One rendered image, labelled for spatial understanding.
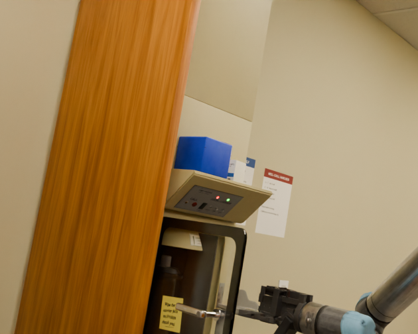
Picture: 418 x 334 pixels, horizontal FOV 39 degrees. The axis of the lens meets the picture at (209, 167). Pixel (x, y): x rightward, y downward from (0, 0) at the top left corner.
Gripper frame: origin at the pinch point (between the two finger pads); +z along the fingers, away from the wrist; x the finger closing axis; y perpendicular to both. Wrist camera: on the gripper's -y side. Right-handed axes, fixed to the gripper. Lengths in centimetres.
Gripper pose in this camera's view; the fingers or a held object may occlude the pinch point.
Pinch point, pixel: (238, 308)
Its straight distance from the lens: 150.7
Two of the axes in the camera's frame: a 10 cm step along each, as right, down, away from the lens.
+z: -7.2, -0.4, 6.9
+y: 1.6, -9.8, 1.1
